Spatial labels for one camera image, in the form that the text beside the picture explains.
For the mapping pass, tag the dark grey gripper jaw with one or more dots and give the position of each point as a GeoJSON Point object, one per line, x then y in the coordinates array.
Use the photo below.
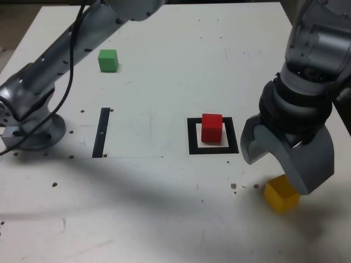
{"type": "Point", "coordinates": [246, 145]}

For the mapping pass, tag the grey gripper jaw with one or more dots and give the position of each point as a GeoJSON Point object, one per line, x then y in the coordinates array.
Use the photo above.
{"type": "Point", "coordinates": [310, 167]}

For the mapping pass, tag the red cube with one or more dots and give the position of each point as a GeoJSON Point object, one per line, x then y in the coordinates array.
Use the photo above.
{"type": "Point", "coordinates": [211, 131]}

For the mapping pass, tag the yellow cube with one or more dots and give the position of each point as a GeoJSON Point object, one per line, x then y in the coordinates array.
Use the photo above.
{"type": "Point", "coordinates": [277, 197]}

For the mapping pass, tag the green cube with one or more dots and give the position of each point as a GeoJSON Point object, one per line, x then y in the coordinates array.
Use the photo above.
{"type": "Point", "coordinates": [107, 61]}

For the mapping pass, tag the black tape square outline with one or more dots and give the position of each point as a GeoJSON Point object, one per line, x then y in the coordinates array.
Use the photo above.
{"type": "Point", "coordinates": [192, 137]}

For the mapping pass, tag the black tape strip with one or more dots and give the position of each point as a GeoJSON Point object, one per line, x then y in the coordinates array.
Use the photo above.
{"type": "Point", "coordinates": [100, 137]}

